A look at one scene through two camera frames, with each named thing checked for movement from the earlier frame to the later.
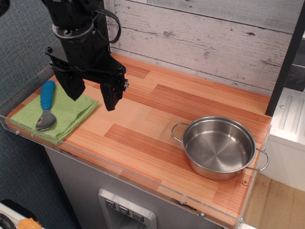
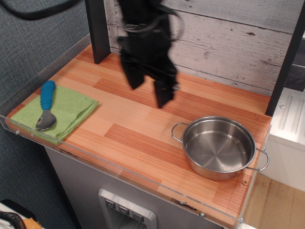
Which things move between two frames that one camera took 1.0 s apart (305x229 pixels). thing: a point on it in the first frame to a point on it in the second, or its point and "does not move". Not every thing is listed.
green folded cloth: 67,111 does not move
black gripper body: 89,55 to 149,44
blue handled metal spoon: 47,120 does not move
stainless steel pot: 219,148 does not move
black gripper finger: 74,86 to 135,76
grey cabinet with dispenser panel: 98,199 does not move
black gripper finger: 112,95 to 165,94
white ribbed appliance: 285,143 does not move
